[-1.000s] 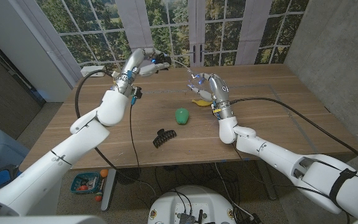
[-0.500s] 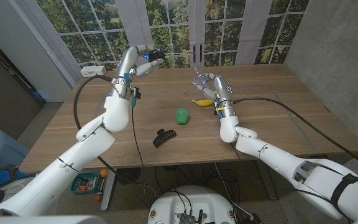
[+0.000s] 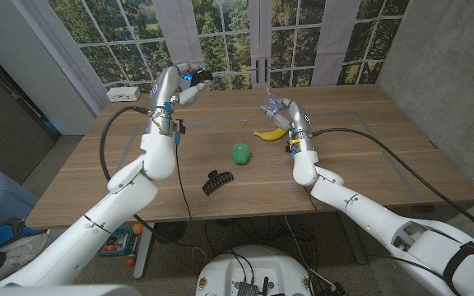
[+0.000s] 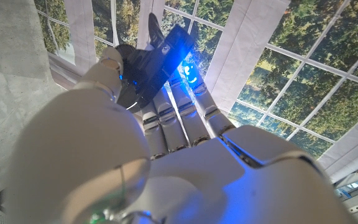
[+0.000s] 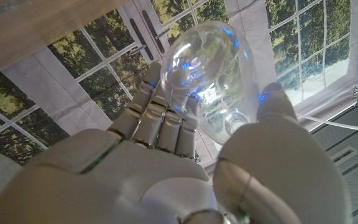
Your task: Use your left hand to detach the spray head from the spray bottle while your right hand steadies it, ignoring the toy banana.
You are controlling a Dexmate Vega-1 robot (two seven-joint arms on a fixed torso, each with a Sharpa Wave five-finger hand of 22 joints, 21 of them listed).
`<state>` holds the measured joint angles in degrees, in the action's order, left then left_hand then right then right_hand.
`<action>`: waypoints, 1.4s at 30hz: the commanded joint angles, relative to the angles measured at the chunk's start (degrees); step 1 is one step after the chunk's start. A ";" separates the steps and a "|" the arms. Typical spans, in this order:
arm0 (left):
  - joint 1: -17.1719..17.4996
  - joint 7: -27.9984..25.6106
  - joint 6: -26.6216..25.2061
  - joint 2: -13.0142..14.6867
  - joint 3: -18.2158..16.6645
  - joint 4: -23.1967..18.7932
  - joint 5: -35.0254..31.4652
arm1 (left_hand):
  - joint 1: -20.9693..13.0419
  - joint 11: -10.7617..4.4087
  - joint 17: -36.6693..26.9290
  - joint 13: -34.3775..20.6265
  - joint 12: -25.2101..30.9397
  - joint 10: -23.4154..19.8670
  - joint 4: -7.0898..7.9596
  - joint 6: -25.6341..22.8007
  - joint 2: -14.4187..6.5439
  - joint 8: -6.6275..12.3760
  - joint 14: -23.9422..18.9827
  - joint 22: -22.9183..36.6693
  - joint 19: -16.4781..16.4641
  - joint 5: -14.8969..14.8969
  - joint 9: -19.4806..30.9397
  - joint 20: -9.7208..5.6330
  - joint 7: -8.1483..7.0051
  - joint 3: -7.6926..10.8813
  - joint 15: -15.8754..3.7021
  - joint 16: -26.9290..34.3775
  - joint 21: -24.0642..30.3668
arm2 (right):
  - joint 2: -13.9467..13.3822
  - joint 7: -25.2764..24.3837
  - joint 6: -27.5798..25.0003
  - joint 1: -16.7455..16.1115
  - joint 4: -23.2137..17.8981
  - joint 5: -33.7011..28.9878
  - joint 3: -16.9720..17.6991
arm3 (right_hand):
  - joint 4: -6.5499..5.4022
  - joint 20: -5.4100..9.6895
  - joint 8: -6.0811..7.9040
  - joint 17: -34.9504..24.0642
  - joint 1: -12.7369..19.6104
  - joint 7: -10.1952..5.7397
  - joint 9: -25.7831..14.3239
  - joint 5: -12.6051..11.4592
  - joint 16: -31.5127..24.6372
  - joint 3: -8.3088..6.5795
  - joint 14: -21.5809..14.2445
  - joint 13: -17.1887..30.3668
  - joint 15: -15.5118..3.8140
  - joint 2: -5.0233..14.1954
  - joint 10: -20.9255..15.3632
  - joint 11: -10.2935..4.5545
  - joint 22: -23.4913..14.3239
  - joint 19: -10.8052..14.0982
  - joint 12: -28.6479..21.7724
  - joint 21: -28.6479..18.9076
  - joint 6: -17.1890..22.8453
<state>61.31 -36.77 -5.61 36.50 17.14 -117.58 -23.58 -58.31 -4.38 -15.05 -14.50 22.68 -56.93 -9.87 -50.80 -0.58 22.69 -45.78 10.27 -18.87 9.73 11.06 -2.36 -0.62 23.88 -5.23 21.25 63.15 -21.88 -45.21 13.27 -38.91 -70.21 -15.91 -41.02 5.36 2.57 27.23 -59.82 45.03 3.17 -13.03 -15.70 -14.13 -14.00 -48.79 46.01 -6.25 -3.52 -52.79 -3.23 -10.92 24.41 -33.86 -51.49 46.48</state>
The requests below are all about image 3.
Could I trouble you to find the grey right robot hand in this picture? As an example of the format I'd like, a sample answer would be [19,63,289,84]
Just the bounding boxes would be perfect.
[260,97,313,136]

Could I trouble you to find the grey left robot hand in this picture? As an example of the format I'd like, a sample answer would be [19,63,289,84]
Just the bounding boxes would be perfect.
[149,62,213,114]

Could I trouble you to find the clear plastic spray bottle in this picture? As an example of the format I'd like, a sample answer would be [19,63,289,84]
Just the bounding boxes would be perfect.
[260,88,283,120]

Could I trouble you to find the black spray head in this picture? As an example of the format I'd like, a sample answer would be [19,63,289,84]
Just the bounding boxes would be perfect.
[190,68,214,87]

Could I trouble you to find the yellow toy banana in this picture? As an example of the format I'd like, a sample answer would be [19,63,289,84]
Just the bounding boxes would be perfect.
[253,127,288,142]

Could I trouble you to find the green toy bell pepper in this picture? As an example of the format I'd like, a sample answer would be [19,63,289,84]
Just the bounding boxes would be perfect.
[231,141,252,166]

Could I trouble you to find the blue toy basket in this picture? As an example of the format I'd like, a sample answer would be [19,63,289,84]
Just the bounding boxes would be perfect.
[96,227,134,257]

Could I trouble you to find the white power strip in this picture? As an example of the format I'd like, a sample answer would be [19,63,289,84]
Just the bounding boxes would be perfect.
[105,86,142,103]

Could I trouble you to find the black hair claw clip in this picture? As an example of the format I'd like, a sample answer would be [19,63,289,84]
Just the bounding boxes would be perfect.
[202,169,235,197]

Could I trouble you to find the grey table leg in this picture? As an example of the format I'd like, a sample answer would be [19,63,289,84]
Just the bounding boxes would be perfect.
[337,211,368,266]
[132,224,156,280]

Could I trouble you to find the black round floor fan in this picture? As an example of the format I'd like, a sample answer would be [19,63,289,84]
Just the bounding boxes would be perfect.
[153,220,188,243]

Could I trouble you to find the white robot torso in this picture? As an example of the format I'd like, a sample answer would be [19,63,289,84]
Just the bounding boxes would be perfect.
[194,244,315,296]

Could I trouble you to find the grey sneaker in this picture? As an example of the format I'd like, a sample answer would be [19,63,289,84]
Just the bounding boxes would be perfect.
[0,233,52,288]

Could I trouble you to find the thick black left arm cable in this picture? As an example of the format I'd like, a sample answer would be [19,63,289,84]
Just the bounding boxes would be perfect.
[99,105,207,264]

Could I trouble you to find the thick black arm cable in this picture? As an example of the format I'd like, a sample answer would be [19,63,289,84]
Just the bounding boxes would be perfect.
[99,105,207,264]
[310,127,474,259]

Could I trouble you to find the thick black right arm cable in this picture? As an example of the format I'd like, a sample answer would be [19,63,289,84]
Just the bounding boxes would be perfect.
[310,127,474,259]

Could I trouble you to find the thin black left wrist cable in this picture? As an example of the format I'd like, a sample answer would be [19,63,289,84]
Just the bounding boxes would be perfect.
[174,131,193,222]

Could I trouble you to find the tangled black floor cables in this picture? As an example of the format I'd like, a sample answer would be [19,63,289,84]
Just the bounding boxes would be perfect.
[203,215,318,266]

